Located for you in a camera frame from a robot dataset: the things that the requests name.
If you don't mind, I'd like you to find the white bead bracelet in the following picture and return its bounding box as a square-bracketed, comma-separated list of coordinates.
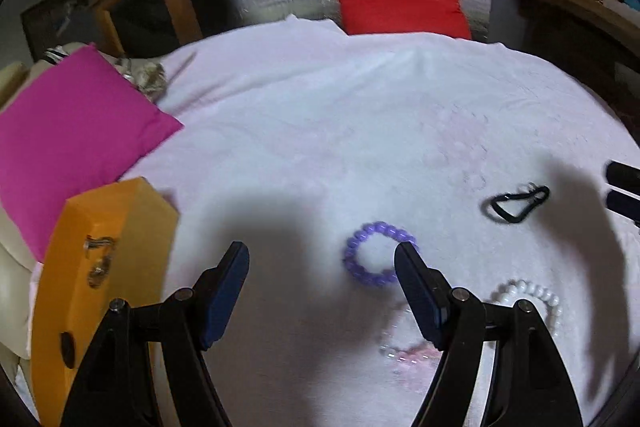
[487, 279, 563, 343]

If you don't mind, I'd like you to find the black hair tie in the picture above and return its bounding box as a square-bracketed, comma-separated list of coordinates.
[482, 184, 551, 225]

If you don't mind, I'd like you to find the orange jewelry tray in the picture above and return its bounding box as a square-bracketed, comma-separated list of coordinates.
[31, 177, 180, 423]

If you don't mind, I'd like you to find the white blanket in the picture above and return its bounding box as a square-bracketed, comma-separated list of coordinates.
[115, 17, 640, 427]

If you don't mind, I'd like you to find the pink bead bracelet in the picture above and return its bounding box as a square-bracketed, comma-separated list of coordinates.
[377, 307, 451, 365]

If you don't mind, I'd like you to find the magenta pillow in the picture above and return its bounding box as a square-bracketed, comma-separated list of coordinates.
[0, 44, 185, 262]

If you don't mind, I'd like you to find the purple bead bracelet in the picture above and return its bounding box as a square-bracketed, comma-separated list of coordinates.
[343, 221, 421, 285]

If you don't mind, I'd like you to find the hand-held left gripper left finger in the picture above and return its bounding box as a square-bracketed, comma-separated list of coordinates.
[60, 241, 250, 427]

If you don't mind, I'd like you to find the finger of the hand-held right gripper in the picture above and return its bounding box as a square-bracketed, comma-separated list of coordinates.
[606, 189, 640, 228]
[605, 161, 640, 188]

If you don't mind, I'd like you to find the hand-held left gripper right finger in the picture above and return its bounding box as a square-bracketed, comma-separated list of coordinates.
[394, 243, 585, 427]

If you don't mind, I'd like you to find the patterned crumpled cloth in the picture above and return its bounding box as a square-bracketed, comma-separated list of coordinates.
[112, 57, 168, 100]

